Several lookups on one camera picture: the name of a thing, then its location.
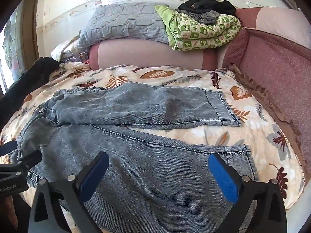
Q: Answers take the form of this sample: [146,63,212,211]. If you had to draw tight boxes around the white cloth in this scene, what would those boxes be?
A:
[51,40,80,62]

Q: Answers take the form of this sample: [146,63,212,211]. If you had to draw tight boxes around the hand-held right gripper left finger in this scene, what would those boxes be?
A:
[29,151,110,233]

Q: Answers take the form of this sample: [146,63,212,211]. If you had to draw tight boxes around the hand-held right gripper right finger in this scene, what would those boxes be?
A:
[208,152,287,233]

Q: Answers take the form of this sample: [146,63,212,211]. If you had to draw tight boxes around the pink bolster cushion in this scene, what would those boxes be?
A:
[89,39,218,71]

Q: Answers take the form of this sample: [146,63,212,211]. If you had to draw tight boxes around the grey-blue denim pants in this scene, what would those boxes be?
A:
[15,82,259,233]

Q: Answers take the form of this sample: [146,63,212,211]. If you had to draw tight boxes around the leaf print blanket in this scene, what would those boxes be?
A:
[0,62,306,224]

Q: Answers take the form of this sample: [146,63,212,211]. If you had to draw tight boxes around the green patterned quilt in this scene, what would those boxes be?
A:
[155,4,242,51]

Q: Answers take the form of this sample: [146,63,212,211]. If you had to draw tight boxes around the grey quilted blanket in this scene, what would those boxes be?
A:
[76,3,170,48]

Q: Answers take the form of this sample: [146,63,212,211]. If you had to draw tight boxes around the black garment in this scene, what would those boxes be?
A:
[177,0,237,16]

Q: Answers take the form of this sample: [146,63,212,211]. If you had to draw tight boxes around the grey garment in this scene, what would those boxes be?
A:
[192,10,220,26]

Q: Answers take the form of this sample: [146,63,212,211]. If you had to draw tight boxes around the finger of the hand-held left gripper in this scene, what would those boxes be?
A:
[0,139,18,155]
[0,150,42,175]

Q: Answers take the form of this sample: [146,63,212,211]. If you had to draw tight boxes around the dark cloth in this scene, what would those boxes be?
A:
[0,57,60,131]

